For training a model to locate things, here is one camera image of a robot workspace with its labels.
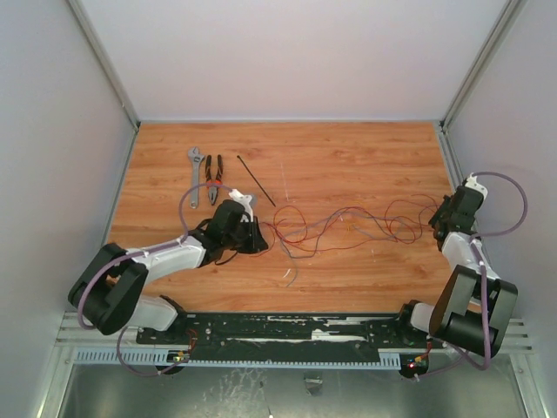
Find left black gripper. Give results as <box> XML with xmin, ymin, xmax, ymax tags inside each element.
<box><xmin>224</xmin><ymin>216</ymin><xmax>269</xmax><ymax>254</ymax></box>

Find black zip tie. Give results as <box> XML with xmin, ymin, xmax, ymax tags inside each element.
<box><xmin>236</xmin><ymin>155</ymin><xmax>277</xmax><ymax>208</ymax></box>

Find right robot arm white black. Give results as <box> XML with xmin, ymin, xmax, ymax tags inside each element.
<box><xmin>394</xmin><ymin>181</ymin><xmax>518</xmax><ymax>360</ymax></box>

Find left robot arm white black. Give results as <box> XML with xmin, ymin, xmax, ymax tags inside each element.
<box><xmin>68</xmin><ymin>190</ymin><xmax>268</xmax><ymax>344</ymax></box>

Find orange black pliers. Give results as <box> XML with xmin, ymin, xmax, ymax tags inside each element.
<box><xmin>205</xmin><ymin>154</ymin><xmax>224</xmax><ymax>206</ymax></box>

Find silver adjustable wrench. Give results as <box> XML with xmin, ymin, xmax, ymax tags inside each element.
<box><xmin>188</xmin><ymin>146</ymin><xmax>205</xmax><ymax>209</ymax></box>

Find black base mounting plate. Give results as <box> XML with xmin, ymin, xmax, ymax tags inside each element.
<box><xmin>136</xmin><ymin>313</ymin><xmax>427</xmax><ymax>363</ymax></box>

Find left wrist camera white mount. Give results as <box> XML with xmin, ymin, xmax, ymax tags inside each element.
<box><xmin>228</xmin><ymin>189</ymin><xmax>257</xmax><ymax>222</ymax></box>

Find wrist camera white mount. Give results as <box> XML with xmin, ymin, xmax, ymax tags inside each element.
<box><xmin>462</xmin><ymin>173</ymin><xmax>488</xmax><ymax>198</ymax></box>
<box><xmin>228</xmin><ymin>189</ymin><xmax>257</xmax><ymax>222</ymax></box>

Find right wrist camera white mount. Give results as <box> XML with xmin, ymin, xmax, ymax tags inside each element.
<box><xmin>462</xmin><ymin>173</ymin><xmax>488</xmax><ymax>198</ymax></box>

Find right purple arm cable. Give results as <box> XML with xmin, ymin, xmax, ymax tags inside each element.
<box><xmin>408</xmin><ymin>171</ymin><xmax>529</xmax><ymax>382</ymax></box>

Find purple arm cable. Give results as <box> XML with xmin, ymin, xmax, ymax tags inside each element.
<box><xmin>408</xmin><ymin>171</ymin><xmax>529</xmax><ymax>382</ymax></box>
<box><xmin>76</xmin><ymin>182</ymin><xmax>238</xmax><ymax>377</ymax></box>

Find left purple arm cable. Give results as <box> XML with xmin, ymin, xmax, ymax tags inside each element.
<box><xmin>76</xmin><ymin>182</ymin><xmax>238</xmax><ymax>377</ymax></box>

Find grey slotted cable duct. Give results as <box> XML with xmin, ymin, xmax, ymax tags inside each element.
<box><xmin>73</xmin><ymin>347</ymin><xmax>401</xmax><ymax>371</ymax></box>

